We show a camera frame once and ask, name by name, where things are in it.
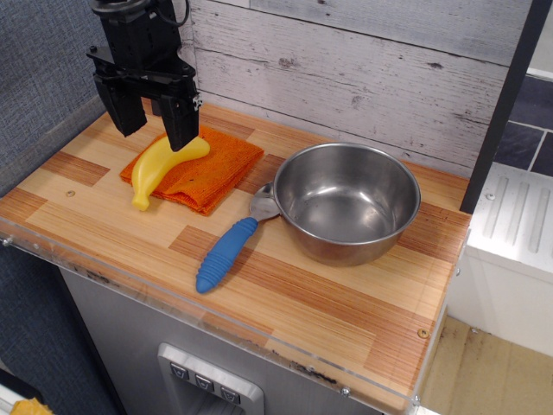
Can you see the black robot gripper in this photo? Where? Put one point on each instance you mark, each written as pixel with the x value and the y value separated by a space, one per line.
pixel 140 61

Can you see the stainless steel pot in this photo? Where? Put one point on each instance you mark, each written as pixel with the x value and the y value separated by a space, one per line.
pixel 345 204

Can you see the yellow plastic banana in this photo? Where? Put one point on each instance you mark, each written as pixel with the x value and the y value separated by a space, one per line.
pixel 157 160

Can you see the orange folded cloth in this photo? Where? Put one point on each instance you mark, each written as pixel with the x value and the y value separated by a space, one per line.
pixel 203 183

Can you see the clear acrylic edge guard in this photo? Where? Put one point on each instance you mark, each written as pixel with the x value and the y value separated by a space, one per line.
pixel 383 399

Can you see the grey toy fridge cabinet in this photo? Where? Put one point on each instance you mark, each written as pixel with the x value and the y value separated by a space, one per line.
pixel 127 333

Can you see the silver dispenser button panel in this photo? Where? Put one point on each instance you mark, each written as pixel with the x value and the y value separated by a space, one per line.
pixel 196 386

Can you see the yellow object bottom left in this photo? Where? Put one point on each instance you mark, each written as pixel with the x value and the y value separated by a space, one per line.
pixel 30 407

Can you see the white ribbed side counter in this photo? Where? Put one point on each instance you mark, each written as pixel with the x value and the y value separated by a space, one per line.
pixel 503 280

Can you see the blue handled metal spoon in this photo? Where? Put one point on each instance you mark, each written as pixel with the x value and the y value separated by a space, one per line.
pixel 221 258

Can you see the black right upright post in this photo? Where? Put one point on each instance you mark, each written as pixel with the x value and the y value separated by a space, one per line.
pixel 527 43

